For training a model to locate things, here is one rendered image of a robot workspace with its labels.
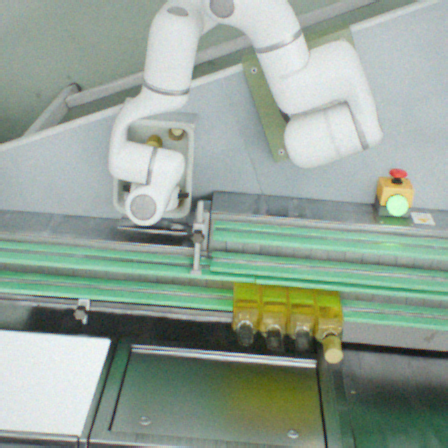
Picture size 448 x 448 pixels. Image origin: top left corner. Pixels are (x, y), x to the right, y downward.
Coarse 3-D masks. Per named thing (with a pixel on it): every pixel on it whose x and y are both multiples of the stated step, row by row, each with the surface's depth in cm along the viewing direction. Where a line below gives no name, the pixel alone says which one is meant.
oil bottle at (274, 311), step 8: (264, 288) 166; (272, 288) 167; (280, 288) 167; (264, 296) 163; (272, 296) 164; (280, 296) 164; (264, 304) 160; (272, 304) 161; (280, 304) 161; (264, 312) 158; (272, 312) 158; (280, 312) 158; (264, 320) 157; (272, 320) 156; (280, 320) 156; (264, 328) 157; (264, 336) 158
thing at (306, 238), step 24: (216, 240) 163; (240, 240) 163; (264, 240) 163; (288, 240) 164; (312, 240) 165; (336, 240) 166; (360, 240) 167; (384, 240) 168; (408, 240) 168; (432, 240) 169
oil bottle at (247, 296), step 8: (240, 288) 165; (248, 288) 165; (256, 288) 165; (240, 296) 162; (248, 296) 162; (256, 296) 162; (240, 304) 159; (248, 304) 159; (256, 304) 159; (240, 312) 157; (248, 312) 157; (256, 312) 157; (232, 320) 158; (240, 320) 156; (248, 320) 156; (256, 320) 157; (232, 328) 159; (256, 328) 158
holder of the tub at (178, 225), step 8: (168, 112) 173; (176, 112) 173; (184, 112) 174; (160, 120) 167; (168, 120) 168; (176, 120) 168; (184, 120) 169; (192, 120) 169; (192, 128) 167; (184, 216) 184; (120, 224) 181; (128, 224) 182; (136, 224) 182; (160, 224) 183; (168, 224) 183; (176, 224) 184; (184, 224) 184; (176, 232) 180; (184, 232) 180
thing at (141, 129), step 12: (144, 120) 166; (132, 132) 174; (144, 132) 174; (156, 132) 174; (192, 132) 166; (168, 144) 175; (180, 144) 175; (192, 144) 167; (192, 156) 169; (120, 180) 174; (180, 180) 179; (120, 192) 175; (120, 204) 175; (168, 216) 175; (180, 216) 175
